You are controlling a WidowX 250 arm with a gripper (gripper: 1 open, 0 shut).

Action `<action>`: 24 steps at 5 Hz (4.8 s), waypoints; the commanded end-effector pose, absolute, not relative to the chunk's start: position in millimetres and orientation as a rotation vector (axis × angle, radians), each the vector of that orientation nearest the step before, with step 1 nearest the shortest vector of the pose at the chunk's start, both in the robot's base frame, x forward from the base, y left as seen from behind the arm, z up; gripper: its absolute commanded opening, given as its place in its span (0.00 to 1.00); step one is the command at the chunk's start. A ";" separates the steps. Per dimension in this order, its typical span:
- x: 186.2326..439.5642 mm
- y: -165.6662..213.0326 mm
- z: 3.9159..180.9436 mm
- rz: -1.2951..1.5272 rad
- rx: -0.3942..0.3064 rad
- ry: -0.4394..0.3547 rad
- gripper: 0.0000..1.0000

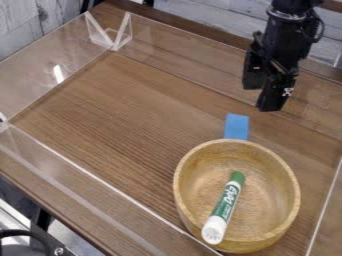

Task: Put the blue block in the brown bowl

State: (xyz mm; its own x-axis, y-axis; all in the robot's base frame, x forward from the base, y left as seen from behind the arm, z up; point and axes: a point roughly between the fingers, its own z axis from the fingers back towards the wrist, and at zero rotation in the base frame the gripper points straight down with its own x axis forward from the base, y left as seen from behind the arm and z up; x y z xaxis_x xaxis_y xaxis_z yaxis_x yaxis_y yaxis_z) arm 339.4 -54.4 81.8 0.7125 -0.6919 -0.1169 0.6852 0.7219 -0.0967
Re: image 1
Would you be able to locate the black metal bracket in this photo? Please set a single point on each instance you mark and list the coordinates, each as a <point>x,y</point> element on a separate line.
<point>57,248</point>

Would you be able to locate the blue foam block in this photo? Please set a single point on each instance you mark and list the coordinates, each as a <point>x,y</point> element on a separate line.
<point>237,127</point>

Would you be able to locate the green Expo marker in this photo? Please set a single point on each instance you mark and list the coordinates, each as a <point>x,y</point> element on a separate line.
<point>215,226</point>

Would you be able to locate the brown wooden bowl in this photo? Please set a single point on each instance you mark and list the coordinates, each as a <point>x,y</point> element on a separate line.
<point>269,202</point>

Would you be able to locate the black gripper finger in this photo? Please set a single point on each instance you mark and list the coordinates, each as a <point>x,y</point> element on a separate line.
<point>254,71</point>
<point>277,90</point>

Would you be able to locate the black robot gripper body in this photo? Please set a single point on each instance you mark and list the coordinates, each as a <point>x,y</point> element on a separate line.
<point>293,30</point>

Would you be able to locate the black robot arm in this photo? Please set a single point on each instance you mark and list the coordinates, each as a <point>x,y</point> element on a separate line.
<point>294,5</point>

